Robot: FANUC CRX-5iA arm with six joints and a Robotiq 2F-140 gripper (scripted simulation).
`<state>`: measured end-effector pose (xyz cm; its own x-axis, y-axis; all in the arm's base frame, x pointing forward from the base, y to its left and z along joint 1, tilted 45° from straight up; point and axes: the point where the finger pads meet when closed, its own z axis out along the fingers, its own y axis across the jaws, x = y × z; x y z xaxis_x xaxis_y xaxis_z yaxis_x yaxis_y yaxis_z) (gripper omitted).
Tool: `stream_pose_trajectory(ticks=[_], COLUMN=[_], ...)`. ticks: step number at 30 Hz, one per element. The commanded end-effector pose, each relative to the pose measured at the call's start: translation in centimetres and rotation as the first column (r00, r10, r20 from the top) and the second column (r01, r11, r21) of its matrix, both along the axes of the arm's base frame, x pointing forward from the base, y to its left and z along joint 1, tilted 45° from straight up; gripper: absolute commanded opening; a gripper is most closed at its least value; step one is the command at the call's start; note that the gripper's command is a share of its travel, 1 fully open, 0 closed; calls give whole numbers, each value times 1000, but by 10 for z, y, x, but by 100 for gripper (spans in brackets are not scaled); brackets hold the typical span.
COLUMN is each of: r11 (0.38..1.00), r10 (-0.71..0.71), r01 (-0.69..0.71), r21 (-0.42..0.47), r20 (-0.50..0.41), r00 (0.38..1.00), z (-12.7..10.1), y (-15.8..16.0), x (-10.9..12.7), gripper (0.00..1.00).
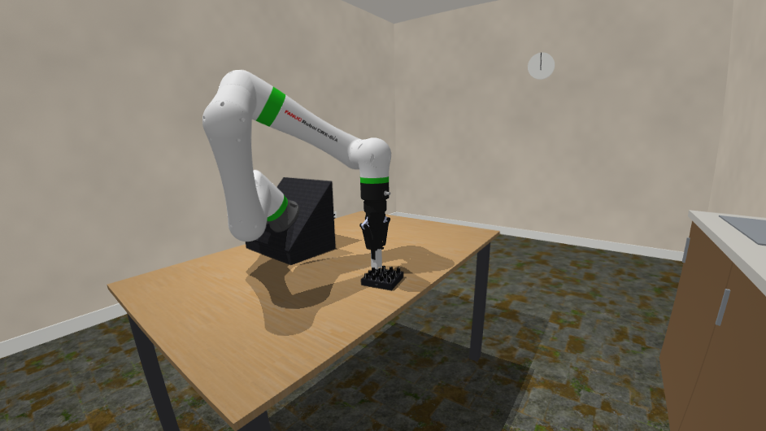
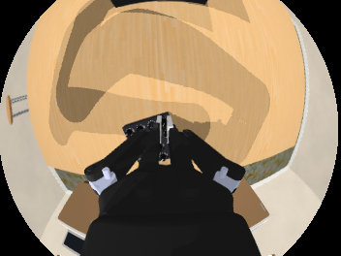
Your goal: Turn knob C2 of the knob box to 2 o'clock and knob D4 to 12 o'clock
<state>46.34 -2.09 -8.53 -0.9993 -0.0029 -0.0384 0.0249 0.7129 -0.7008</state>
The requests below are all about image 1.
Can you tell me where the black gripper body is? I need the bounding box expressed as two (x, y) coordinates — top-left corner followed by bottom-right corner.
(363, 200), (387, 228)

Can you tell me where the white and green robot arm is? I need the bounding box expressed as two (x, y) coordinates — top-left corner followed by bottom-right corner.
(202, 70), (391, 242)

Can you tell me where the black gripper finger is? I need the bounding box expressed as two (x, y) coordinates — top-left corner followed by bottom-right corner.
(359, 217), (379, 269)
(377, 216), (390, 268)

